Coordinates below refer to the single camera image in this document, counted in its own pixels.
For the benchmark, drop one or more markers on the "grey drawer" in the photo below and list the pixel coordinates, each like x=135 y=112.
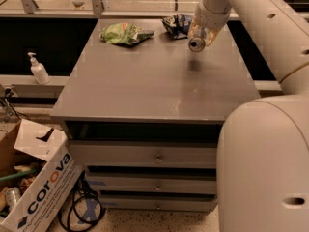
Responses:
x=137 y=183
x=95 y=153
x=149 y=203

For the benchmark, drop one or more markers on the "bottom grey drawer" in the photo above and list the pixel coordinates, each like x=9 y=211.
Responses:
x=149 y=203

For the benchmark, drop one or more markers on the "silver redbull can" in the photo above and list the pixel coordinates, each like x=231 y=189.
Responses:
x=197 y=39

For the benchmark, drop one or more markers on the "white corova cardboard box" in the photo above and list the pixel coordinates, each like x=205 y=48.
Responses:
x=29 y=142

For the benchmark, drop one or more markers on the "middle grey drawer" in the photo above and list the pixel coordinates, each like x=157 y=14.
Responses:
x=137 y=183

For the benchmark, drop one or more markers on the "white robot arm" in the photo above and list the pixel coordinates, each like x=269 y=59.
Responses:
x=263 y=149

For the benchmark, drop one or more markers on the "silver can in box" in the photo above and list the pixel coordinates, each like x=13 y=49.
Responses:
x=12 y=195

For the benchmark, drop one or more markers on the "white pump dispenser bottle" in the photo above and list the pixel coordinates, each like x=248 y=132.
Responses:
x=38 y=70

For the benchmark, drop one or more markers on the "top grey drawer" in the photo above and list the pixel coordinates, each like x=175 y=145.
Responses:
x=95 y=153

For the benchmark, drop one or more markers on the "green stick in box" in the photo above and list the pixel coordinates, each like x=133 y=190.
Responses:
x=17 y=175

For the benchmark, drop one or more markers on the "grey metal railing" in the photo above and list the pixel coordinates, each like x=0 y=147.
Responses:
x=96 y=8

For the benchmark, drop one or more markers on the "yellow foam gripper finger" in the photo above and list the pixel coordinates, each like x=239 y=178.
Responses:
x=211 y=35
x=193 y=28

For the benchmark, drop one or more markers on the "grey drawer cabinet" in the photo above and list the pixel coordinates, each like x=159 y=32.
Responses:
x=155 y=92

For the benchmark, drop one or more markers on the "blue crumpled chip bag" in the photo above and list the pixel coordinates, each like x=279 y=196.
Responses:
x=177 y=25

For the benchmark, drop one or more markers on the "green crumpled chip bag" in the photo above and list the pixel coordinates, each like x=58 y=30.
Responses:
x=125 y=33

